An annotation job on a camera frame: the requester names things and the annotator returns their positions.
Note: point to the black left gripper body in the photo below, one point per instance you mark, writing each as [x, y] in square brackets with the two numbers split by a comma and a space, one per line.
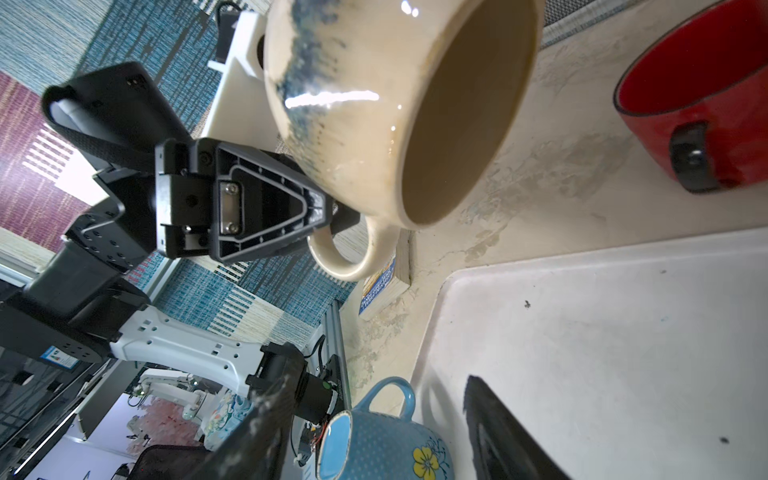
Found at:
[185, 174]

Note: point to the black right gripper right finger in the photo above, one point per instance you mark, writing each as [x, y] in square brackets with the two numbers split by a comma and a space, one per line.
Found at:
[501, 447]

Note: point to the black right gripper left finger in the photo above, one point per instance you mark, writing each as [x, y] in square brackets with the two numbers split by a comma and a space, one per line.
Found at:
[257, 447]

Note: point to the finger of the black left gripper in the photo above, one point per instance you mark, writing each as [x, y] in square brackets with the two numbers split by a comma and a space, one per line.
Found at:
[263, 204]
[342, 217]

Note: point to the blue mug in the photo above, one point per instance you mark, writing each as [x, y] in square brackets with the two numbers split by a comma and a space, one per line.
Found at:
[363, 444]

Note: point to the beige speckled mug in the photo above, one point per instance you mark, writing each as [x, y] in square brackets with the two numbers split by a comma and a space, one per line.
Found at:
[396, 108]

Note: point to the red mug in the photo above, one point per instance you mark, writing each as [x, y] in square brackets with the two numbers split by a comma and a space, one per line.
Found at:
[696, 99]

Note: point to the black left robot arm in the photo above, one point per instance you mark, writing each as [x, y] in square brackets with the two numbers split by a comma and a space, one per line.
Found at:
[82, 304]

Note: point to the blue book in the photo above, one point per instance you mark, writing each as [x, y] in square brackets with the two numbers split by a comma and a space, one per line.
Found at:
[380, 290]

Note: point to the white plastic tray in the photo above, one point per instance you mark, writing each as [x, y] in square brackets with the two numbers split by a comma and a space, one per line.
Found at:
[640, 362]

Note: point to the aluminium front rail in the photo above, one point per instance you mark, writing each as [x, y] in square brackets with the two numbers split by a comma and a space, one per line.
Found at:
[336, 348]

